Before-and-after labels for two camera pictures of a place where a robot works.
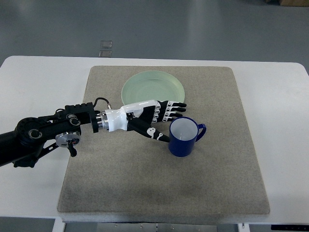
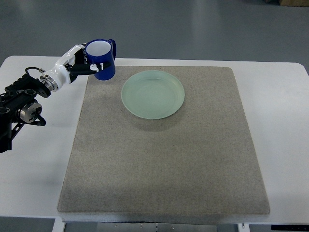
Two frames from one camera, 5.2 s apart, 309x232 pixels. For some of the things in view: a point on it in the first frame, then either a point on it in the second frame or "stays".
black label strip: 300,227 stays
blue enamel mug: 183,132 -> 101,50
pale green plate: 152,85 stays
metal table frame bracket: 155,227 stays
